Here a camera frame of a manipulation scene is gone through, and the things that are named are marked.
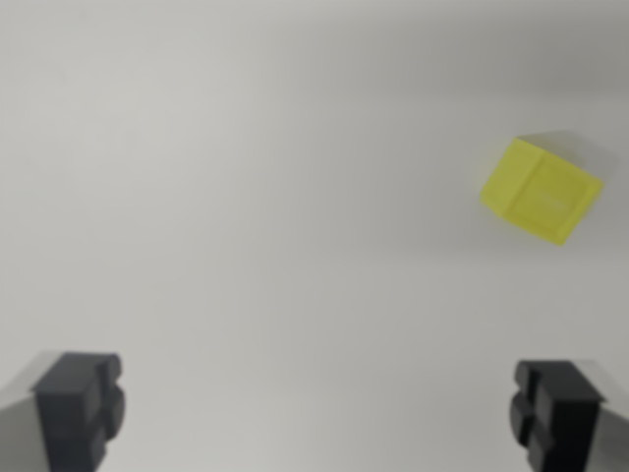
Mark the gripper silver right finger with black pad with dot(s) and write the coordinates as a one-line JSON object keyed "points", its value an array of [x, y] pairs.
{"points": [[560, 418]]}

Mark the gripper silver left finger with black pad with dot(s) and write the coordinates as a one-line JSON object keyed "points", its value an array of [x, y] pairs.
{"points": [[69, 413]]}

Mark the yellow translucent soft cube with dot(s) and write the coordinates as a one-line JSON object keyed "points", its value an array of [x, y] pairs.
{"points": [[540, 194]]}

